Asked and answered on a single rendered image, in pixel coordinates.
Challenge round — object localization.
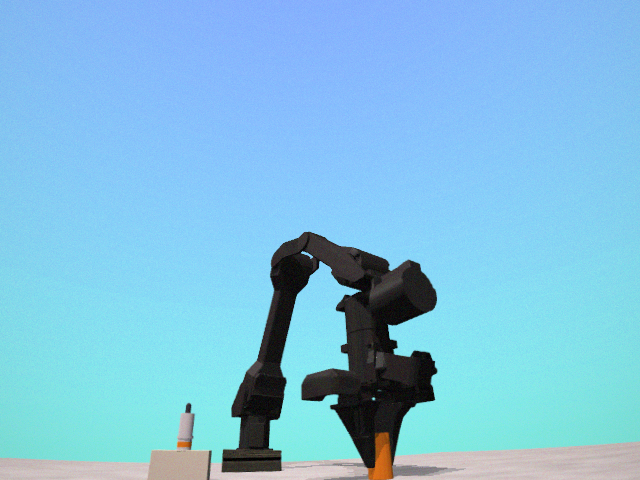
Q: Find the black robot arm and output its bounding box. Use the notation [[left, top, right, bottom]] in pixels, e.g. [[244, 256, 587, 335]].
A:
[[231, 232, 438, 450]]

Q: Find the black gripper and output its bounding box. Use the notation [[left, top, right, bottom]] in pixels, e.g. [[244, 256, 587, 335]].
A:
[[301, 329, 435, 468]]

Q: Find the grey marker with orange band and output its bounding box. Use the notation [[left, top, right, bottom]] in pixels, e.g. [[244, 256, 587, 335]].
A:
[[177, 403, 195, 451]]

